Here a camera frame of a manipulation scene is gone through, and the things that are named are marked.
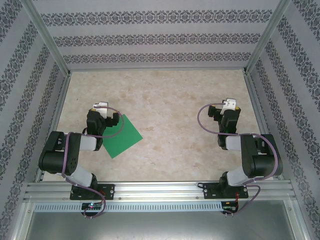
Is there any slotted grey cable duct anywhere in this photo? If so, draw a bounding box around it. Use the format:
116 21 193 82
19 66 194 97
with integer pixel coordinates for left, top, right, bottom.
33 201 224 213

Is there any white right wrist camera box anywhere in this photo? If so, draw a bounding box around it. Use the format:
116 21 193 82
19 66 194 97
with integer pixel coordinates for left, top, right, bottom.
221 98 238 115

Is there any grey metal sheet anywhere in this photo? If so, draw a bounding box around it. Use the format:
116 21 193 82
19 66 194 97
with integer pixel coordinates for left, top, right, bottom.
24 211 308 240

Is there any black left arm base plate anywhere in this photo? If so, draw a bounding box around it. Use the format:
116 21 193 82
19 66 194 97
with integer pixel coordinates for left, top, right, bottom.
69 183 116 201

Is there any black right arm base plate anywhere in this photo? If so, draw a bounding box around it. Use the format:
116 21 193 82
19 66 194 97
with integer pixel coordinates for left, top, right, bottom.
202 182 250 200

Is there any aluminium mounting rail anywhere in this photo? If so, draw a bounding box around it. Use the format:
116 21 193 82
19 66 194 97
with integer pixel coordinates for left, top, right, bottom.
23 181 297 201

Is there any aluminium table side rail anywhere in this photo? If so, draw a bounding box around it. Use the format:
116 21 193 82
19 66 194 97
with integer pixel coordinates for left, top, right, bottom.
34 72 73 183
243 71 285 181

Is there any aluminium frame leg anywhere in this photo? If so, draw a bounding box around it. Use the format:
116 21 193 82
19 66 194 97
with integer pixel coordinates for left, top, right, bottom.
8 199 35 240
284 199 313 240

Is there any aluminium frame post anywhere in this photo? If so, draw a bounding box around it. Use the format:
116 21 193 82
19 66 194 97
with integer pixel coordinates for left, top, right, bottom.
243 0 293 76
21 0 73 76

